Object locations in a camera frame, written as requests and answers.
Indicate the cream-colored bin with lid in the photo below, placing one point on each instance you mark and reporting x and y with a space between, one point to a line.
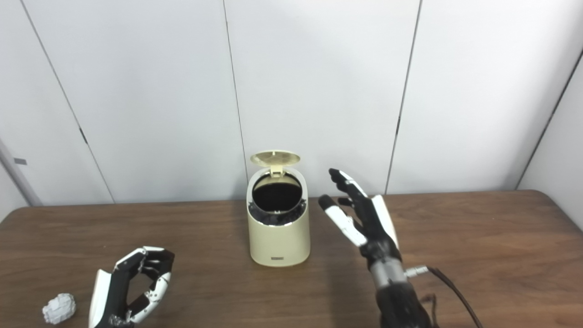
278 243

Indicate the grey wall corner post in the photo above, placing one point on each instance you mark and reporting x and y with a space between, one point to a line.
18 177

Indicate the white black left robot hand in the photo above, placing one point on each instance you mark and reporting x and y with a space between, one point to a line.
116 291

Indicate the white paper ball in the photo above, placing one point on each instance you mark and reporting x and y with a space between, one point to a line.
59 309

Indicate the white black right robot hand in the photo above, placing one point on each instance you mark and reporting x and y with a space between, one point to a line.
371 223

